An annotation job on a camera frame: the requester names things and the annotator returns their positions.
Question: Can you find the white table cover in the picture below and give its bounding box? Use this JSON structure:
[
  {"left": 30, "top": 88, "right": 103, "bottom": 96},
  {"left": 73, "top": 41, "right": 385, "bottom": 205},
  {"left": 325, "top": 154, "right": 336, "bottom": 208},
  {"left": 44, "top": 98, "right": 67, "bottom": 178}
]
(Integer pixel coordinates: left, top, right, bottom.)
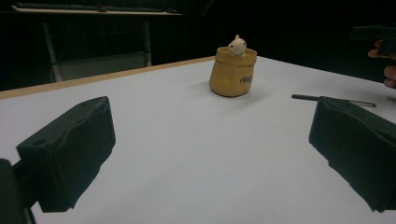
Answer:
[{"left": 0, "top": 55, "right": 396, "bottom": 224}]

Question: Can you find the small brown round object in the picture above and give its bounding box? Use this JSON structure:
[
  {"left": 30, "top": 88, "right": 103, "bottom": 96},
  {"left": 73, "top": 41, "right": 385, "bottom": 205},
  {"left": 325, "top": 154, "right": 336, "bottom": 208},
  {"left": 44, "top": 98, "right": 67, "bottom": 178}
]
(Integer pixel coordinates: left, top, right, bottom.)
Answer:
[{"left": 208, "top": 34, "right": 259, "bottom": 98}]

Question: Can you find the black pen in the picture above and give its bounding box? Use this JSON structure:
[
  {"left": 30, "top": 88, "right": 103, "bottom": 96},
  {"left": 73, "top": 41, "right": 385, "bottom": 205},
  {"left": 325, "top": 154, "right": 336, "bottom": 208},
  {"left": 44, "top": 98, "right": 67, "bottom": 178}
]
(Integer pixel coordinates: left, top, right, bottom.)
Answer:
[{"left": 290, "top": 93, "right": 377, "bottom": 108}]

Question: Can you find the dark background desk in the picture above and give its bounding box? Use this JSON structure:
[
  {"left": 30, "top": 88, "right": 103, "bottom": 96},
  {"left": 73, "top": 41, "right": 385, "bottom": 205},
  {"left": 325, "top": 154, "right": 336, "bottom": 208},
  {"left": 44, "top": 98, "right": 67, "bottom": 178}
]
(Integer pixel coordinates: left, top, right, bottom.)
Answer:
[{"left": 10, "top": 2, "right": 184, "bottom": 17}]

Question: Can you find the grey metal stand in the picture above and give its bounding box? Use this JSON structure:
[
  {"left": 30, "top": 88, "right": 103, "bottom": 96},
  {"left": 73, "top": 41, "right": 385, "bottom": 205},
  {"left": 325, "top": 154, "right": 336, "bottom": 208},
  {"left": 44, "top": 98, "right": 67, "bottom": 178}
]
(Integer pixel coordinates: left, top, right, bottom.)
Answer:
[{"left": 41, "top": 21, "right": 153, "bottom": 84}]

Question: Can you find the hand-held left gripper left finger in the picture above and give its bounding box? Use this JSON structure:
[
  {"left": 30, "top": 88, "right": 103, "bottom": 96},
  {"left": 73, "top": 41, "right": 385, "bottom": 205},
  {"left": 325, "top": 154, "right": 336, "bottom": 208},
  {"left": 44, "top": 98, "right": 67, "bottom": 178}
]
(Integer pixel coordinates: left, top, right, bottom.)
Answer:
[{"left": 16, "top": 95, "right": 117, "bottom": 214}]

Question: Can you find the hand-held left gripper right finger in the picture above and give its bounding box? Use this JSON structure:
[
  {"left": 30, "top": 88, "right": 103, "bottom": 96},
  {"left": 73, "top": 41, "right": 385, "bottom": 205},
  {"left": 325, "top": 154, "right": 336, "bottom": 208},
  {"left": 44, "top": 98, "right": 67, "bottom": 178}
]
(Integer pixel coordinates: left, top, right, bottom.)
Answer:
[{"left": 307, "top": 95, "right": 396, "bottom": 214}]

